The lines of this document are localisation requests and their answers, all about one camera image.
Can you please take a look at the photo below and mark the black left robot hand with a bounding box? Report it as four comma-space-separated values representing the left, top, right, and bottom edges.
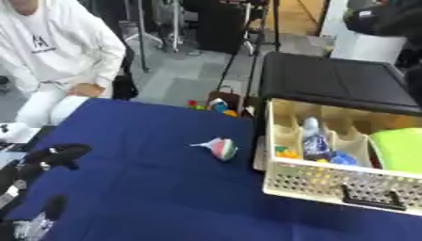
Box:
0, 143, 94, 221

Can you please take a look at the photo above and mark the pale compartment drawer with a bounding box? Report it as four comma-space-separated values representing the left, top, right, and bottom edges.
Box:
260, 98, 422, 217

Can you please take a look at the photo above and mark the person's hand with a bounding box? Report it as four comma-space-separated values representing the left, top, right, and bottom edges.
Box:
66, 82, 107, 98

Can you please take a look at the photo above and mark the person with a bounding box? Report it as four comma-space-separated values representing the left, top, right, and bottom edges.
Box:
0, 0, 129, 128

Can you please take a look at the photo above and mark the red green toy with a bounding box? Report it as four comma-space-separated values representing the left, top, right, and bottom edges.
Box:
186, 99, 206, 110

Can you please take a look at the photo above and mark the silver metal stand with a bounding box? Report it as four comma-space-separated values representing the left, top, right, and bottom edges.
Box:
120, 0, 187, 73

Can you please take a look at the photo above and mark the pink green striped soft toy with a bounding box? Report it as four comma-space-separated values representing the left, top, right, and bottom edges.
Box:
189, 137, 239, 162

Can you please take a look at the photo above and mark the blue white toy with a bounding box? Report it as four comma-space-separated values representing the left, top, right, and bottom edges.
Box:
207, 98, 231, 114

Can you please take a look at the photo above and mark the black box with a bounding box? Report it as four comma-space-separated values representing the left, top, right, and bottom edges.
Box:
196, 0, 248, 55

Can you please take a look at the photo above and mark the black tripod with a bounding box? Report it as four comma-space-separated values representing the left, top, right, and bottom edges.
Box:
216, 0, 284, 102

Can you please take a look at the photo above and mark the orange yellow toy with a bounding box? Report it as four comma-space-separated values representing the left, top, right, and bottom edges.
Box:
275, 145, 302, 159

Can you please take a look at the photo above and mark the blue white bottle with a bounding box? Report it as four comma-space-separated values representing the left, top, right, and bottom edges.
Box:
300, 116, 333, 162

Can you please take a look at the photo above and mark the black cabinet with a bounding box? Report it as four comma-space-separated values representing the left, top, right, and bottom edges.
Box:
251, 51, 422, 172

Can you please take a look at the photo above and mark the white bin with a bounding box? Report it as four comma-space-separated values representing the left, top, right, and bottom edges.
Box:
330, 29, 409, 65

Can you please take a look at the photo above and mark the lime green plate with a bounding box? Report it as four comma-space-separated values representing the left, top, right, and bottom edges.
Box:
367, 127, 422, 174

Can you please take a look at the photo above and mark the black bag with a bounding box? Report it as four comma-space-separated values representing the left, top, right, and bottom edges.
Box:
343, 0, 422, 37

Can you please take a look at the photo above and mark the black drawer handle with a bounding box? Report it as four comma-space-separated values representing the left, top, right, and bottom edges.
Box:
339, 184, 409, 212

